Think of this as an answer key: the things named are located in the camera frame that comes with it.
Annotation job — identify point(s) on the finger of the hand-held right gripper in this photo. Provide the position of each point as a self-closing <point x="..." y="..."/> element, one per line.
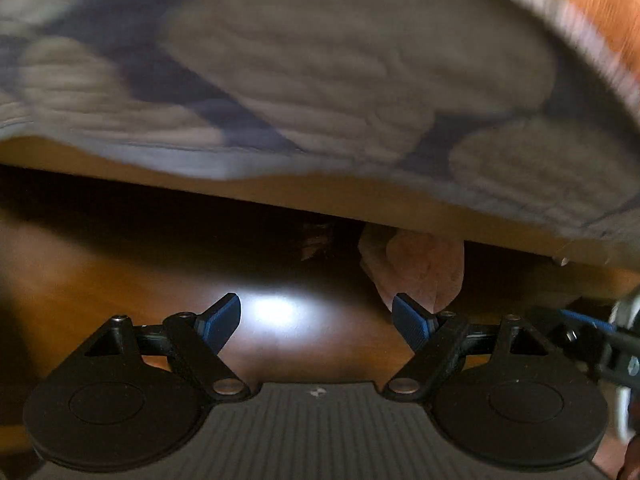
<point x="585" y="332"/>

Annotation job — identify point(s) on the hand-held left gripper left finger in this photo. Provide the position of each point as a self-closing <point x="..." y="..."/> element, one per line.
<point x="222" y="322"/>

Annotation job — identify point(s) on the orange floral bedspread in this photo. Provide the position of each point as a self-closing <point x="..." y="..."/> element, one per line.
<point x="320" y="70"/>

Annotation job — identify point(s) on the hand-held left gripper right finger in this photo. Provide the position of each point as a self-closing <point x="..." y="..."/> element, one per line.
<point x="411" y="322"/>

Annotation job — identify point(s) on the brown paper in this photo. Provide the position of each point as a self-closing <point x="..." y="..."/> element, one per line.
<point x="420" y="265"/>

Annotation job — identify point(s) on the metal bed leg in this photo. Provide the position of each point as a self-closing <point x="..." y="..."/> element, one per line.
<point x="561" y="260"/>

